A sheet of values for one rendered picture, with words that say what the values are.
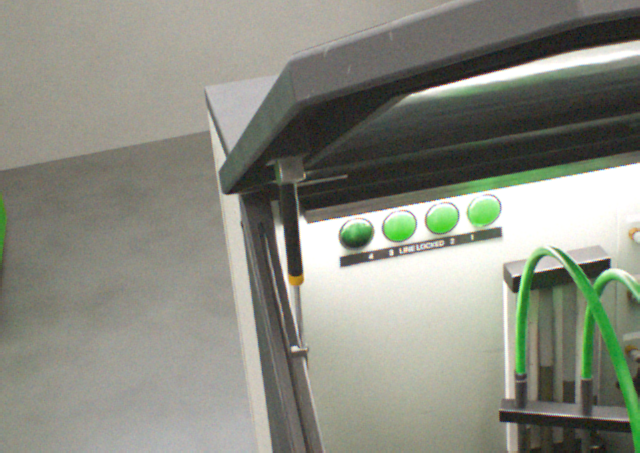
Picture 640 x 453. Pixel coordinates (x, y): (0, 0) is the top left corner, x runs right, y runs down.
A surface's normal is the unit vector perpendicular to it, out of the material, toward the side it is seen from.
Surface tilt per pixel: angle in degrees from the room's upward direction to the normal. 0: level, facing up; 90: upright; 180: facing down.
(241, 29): 90
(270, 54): 90
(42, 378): 0
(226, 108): 0
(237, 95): 0
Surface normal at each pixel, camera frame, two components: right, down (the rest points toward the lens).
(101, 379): -0.09, -0.88
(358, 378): 0.21, 0.44
